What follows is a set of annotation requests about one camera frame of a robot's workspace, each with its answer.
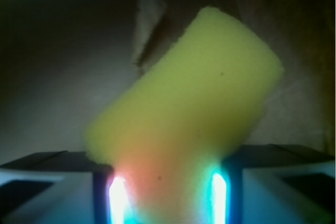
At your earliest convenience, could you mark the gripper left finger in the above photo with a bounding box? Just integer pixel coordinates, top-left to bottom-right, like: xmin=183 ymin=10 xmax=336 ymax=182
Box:
xmin=1 ymin=151 xmax=129 ymax=223

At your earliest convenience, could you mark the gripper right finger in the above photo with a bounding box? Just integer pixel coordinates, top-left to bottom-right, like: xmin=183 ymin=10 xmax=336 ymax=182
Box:
xmin=210 ymin=144 xmax=335 ymax=223

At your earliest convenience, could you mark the yellow green sponge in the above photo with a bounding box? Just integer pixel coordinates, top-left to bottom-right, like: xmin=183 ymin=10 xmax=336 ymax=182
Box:
xmin=84 ymin=7 xmax=284 ymax=223

